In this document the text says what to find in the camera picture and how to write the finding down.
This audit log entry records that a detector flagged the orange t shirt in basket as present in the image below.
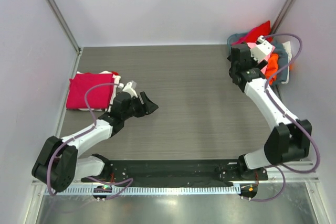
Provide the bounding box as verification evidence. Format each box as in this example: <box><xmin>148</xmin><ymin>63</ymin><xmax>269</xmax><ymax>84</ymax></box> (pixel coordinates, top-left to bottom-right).
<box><xmin>261</xmin><ymin>53</ymin><xmax>279</xmax><ymax>79</ymax></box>

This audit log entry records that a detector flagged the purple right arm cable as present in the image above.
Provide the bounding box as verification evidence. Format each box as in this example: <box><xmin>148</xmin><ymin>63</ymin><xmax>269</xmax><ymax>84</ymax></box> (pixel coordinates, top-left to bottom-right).
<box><xmin>240</xmin><ymin>33</ymin><xmax>321</xmax><ymax>202</ymax></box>

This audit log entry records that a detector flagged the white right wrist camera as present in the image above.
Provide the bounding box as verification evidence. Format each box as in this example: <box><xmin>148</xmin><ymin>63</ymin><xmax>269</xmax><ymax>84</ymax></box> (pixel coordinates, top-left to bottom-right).
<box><xmin>249</xmin><ymin>35</ymin><xmax>275</xmax><ymax>63</ymax></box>

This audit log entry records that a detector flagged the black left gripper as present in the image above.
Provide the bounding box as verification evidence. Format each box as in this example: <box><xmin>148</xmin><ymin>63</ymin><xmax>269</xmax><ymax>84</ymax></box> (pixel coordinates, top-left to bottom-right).
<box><xmin>122</xmin><ymin>92</ymin><xmax>158</xmax><ymax>120</ymax></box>

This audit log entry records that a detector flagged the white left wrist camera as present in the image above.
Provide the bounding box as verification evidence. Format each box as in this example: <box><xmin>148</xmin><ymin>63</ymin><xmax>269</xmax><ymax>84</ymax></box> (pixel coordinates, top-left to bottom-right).
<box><xmin>118</xmin><ymin>80</ymin><xmax>138</xmax><ymax>98</ymax></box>

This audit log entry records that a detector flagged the folded crimson t shirt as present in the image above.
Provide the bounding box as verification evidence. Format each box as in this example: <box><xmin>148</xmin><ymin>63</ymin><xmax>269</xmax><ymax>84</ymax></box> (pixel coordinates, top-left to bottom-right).
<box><xmin>65</xmin><ymin>71</ymin><xmax>116</xmax><ymax>111</ymax></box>

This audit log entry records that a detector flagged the left aluminium frame post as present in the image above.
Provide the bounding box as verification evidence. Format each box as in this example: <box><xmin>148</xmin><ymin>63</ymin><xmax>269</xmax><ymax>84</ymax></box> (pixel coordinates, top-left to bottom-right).
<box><xmin>29</xmin><ymin>0</ymin><xmax>82</xmax><ymax>56</ymax></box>

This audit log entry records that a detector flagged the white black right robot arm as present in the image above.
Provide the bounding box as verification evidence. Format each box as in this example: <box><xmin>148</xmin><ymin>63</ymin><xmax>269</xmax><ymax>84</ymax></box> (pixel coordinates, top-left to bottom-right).
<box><xmin>228</xmin><ymin>44</ymin><xmax>312</xmax><ymax>180</ymax></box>

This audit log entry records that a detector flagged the right aluminium frame post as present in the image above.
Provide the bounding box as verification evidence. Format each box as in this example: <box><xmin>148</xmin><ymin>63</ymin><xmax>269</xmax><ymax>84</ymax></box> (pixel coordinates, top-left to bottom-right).
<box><xmin>270</xmin><ymin>0</ymin><xmax>313</xmax><ymax>35</ymax></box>

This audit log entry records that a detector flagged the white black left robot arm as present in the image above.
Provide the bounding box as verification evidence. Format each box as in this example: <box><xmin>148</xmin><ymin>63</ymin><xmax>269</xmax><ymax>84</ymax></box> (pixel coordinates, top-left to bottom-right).
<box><xmin>32</xmin><ymin>92</ymin><xmax>159</xmax><ymax>193</ymax></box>

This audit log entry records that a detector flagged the white cloth in basket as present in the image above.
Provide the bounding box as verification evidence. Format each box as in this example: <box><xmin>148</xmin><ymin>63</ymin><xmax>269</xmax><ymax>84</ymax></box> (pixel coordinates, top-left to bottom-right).
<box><xmin>282</xmin><ymin>41</ymin><xmax>292</xmax><ymax>61</ymax></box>

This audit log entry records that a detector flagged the aluminium frame post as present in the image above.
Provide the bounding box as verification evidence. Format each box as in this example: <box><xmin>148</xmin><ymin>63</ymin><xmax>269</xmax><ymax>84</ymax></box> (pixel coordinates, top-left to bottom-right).
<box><xmin>29</xmin><ymin>0</ymin><xmax>82</xmax><ymax>56</ymax></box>
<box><xmin>270</xmin><ymin>0</ymin><xmax>313</xmax><ymax>35</ymax></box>

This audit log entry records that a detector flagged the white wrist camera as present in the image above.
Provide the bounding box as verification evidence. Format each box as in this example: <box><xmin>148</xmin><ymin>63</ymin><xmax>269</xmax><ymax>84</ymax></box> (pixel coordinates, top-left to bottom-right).
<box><xmin>118</xmin><ymin>80</ymin><xmax>138</xmax><ymax>98</ymax></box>
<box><xmin>249</xmin><ymin>35</ymin><xmax>275</xmax><ymax>63</ymax></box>

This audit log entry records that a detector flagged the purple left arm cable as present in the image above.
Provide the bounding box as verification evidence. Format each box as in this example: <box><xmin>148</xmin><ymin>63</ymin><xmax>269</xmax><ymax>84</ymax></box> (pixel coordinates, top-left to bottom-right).
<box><xmin>46</xmin><ymin>82</ymin><xmax>134</xmax><ymax>213</ymax></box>

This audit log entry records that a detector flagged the grey blue t shirt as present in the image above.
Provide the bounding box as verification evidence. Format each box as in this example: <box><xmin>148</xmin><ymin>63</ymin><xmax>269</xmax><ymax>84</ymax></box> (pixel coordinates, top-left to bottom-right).
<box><xmin>271</xmin><ymin>39</ymin><xmax>289</xmax><ymax>85</ymax></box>

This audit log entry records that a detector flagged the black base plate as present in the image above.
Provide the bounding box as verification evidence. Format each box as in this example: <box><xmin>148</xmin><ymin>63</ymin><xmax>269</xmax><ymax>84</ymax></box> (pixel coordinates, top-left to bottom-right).
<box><xmin>94</xmin><ymin>159</ymin><xmax>268</xmax><ymax>188</ymax></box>

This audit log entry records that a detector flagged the pink t shirt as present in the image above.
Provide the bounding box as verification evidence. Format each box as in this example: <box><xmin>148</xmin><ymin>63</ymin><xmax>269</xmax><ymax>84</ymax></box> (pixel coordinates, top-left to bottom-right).
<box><xmin>245</xmin><ymin>41</ymin><xmax>276</xmax><ymax>65</ymax></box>

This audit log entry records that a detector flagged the slotted cable duct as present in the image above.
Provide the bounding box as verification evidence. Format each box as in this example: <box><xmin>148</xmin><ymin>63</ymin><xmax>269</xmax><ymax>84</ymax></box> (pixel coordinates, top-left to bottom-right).
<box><xmin>57</xmin><ymin>184</ymin><xmax>241</xmax><ymax>196</ymax></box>

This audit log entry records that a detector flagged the red t shirt in basket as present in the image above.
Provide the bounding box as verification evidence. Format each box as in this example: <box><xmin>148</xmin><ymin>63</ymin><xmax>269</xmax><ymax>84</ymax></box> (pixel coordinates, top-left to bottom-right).
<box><xmin>229</xmin><ymin>20</ymin><xmax>271</xmax><ymax>45</ymax></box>

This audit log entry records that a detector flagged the teal laundry basket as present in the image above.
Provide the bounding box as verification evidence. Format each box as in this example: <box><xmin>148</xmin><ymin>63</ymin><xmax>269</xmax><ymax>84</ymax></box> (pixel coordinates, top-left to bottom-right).
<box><xmin>226</xmin><ymin>33</ymin><xmax>289</xmax><ymax>87</ymax></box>

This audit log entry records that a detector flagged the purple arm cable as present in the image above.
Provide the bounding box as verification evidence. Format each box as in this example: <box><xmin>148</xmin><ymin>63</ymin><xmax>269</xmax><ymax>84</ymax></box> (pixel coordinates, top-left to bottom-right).
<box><xmin>240</xmin><ymin>33</ymin><xmax>321</xmax><ymax>202</ymax></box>
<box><xmin>46</xmin><ymin>82</ymin><xmax>134</xmax><ymax>213</ymax></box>

